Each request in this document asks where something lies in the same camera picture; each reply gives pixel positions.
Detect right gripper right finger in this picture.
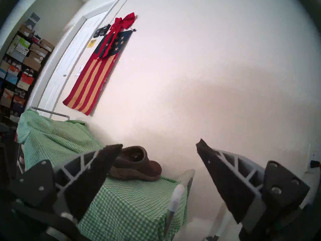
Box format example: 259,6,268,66
196,139,310,233

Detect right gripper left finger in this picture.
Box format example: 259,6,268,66
8,144,123,222

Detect brown suede clog shoe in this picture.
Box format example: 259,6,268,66
109,146,163,181

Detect red orange shoe box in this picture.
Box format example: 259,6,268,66
21,73,34,85

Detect blue shoe box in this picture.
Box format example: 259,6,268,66
6,72,18,85

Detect white green shoe box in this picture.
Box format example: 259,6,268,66
16,37,31,55

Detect grey shoe box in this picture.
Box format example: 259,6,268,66
26,13,40,30

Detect green gingham cloth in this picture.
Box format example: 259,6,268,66
16,110,188,241

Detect red tan striped flag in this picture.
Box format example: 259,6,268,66
63,30,133,116

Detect brown cardboard box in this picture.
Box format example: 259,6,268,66
30,43,48,58
40,38,55,52
23,57,42,72

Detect white panel door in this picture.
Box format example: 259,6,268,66
26,0,122,118

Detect red ribbon bow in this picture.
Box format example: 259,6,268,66
100,13,136,58

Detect white wall outlet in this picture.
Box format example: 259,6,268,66
307,144,321,173

